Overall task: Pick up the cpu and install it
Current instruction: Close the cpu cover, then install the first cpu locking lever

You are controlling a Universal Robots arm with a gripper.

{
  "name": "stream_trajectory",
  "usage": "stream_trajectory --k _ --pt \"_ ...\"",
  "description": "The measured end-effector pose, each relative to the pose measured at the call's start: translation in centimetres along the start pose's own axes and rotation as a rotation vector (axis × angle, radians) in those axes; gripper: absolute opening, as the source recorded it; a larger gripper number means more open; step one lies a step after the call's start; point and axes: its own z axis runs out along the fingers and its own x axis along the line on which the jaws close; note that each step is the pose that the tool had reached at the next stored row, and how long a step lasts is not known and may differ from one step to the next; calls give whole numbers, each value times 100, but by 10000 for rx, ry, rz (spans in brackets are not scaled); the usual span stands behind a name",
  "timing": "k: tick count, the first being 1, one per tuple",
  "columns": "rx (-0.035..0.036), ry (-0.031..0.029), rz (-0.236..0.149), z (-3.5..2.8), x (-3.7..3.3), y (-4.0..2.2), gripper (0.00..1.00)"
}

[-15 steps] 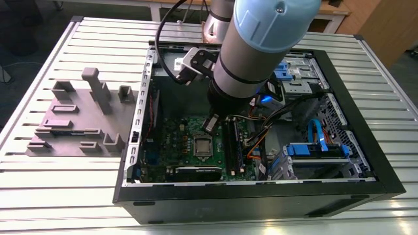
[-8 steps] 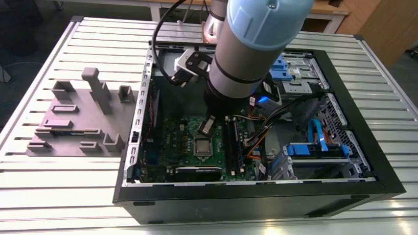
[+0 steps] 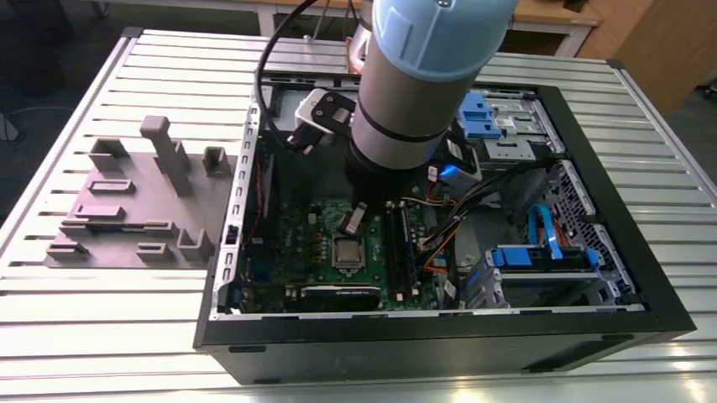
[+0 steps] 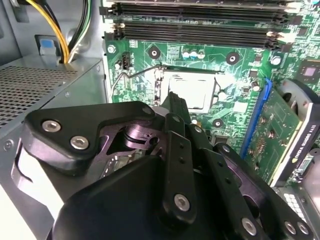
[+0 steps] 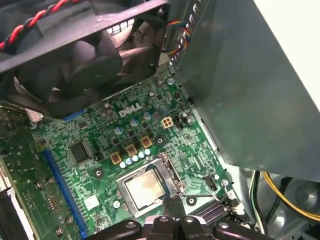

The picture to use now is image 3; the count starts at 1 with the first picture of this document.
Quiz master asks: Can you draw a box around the metal disk bay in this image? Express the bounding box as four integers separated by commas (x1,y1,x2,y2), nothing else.
481,245,639,311

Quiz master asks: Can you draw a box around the metal drive cage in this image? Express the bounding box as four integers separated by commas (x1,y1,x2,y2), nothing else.
447,90,566,181

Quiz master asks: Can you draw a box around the black PC case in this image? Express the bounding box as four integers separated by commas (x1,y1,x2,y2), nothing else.
192,69,698,385

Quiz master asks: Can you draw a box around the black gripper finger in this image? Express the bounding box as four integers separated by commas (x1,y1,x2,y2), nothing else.
337,201,371,236

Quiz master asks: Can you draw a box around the dark office chair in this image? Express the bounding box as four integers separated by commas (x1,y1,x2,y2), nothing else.
0,0,77,100

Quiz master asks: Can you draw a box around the grey power supply unit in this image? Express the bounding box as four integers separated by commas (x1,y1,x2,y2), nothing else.
261,90,359,198

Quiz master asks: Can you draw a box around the grey parts rack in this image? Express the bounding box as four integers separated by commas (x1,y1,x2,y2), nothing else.
42,115,240,270

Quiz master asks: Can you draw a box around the black cable bundle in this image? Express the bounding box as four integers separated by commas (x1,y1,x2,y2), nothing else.
421,161,539,253

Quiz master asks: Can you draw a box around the black graphics card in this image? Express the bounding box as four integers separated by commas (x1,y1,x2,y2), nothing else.
284,284,381,311

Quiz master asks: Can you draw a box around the wooden desk white frame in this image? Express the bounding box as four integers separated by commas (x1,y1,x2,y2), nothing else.
253,0,603,58

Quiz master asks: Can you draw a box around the black RAM slot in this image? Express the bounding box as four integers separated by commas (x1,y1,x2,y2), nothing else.
393,200,413,295
380,200,401,298

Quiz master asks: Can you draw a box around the blue drive carrier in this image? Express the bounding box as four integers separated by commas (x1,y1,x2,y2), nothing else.
457,92,503,139

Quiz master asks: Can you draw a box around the orange wire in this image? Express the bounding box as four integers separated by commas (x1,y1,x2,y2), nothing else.
421,241,448,274

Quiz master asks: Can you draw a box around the black camera cable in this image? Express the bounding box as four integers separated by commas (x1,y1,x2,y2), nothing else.
253,0,317,142

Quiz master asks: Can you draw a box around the hard disk in blue carrier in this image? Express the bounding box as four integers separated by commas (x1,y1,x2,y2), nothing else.
491,246,602,273

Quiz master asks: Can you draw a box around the wooden cabinet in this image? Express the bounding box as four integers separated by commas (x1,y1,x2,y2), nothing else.
579,0,717,114

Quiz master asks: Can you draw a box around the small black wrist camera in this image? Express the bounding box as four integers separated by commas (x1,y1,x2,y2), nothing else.
441,140,483,182

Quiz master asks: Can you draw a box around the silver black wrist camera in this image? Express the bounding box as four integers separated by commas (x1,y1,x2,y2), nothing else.
285,88,355,155

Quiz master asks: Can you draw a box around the green motherboard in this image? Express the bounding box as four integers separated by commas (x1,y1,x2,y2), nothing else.
240,196,443,311

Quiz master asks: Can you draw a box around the blue flat wire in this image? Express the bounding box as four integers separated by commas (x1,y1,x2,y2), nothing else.
528,203,564,259

